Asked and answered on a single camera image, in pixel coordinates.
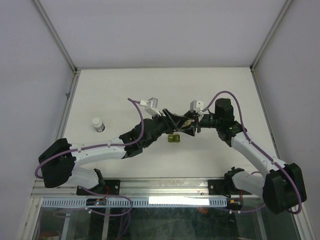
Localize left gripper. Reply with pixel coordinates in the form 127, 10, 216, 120
143, 109, 188, 148

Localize clear bottle orange pills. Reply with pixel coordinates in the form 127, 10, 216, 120
182, 119, 194, 128

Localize green pill box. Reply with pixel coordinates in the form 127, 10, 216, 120
168, 134, 181, 143

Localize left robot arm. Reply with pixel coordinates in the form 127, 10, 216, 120
37, 108, 189, 195

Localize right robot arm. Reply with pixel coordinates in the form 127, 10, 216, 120
181, 98, 307, 214

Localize white cap pill bottle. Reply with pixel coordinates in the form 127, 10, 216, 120
91, 117, 105, 133

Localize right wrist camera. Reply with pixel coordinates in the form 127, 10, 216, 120
189, 100, 205, 116

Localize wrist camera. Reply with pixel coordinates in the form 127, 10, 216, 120
139, 97, 162, 117
189, 100, 205, 116

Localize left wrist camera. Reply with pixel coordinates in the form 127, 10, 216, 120
139, 97, 162, 117

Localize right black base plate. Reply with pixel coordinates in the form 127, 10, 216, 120
207, 178, 253, 198

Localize aluminium mounting rail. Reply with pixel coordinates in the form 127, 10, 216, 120
31, 176, 301, 200

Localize white slotted cable duct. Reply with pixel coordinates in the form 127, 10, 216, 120
42, 196, 227, 209

